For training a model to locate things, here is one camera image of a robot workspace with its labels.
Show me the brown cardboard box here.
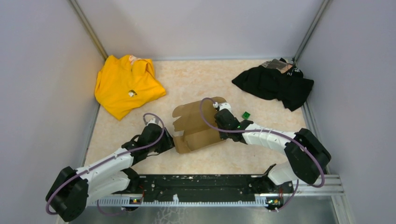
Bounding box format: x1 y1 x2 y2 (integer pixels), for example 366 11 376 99
172 100 224 154

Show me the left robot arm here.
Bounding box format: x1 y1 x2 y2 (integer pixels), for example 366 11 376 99
45 123 175 222

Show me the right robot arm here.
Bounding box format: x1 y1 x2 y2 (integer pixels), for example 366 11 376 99
214 109 331 192

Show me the small green block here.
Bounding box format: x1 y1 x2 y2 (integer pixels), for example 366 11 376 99
242 112 251 119

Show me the yellow shirt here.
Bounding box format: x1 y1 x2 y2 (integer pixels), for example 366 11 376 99
94 55 166 121

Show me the black shirt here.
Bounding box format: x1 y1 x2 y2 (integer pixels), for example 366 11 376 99
232 58 314 112

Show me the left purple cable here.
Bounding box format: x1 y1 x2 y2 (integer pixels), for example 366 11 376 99
45 112 166 216

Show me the purple cable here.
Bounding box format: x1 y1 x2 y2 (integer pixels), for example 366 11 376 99
198 98 326 212
45 112 166 216

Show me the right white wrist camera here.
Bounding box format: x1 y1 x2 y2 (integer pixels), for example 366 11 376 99
218 102 232 113

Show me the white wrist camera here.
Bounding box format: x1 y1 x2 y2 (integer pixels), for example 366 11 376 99
218 102 232 113
146 118 161 126

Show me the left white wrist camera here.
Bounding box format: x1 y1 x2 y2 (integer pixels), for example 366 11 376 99
146 118 161 126

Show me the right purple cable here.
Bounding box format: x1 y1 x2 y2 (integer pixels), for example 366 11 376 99
198 98 326 212

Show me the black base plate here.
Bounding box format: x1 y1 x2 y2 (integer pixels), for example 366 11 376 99
119 175 294 203

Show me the aluminium frame rail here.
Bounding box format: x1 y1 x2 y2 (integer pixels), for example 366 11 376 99
64 174 345 208

